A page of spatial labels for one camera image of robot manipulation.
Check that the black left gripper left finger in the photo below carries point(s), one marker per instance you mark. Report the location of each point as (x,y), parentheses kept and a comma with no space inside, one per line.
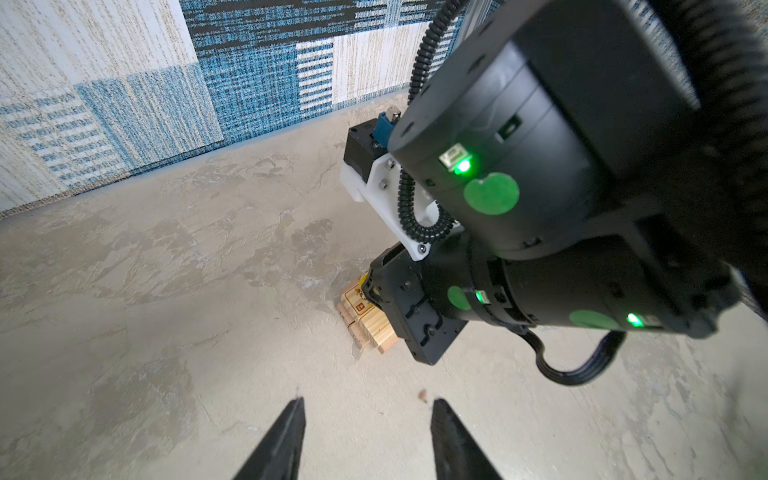
(278,454)

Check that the light wood block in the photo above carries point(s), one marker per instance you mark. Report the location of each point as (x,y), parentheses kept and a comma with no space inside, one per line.
(377,325)

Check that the patterned wood block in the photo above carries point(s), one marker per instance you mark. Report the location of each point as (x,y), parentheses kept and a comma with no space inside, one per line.
(355,302)

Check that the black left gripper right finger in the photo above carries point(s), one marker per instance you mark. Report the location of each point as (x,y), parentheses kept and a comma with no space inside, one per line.
(456,454)

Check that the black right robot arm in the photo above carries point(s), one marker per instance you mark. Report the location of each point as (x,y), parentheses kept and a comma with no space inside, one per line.
(570,191)

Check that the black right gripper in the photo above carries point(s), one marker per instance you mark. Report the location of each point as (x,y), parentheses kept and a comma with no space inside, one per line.
(414,295)

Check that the plain wood block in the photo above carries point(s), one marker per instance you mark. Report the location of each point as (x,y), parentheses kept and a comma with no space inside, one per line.
(388,343)
(354,327)

